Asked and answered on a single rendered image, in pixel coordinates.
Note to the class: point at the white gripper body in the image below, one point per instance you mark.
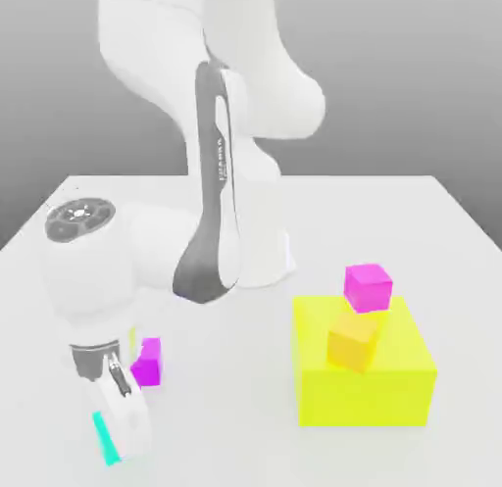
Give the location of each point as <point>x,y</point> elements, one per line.
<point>129,424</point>

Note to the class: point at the small cyan cube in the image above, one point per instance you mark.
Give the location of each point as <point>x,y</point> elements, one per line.
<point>105,440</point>

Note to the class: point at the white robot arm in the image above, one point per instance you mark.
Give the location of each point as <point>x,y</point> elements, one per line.
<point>219,32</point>

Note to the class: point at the small magenta cube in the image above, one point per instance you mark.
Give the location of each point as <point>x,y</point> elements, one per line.
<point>368,287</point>
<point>149,363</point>

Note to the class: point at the small orange cube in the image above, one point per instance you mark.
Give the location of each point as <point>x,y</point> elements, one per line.
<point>353,344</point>

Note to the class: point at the large yellow box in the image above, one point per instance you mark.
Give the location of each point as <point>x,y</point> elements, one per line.
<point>364,397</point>

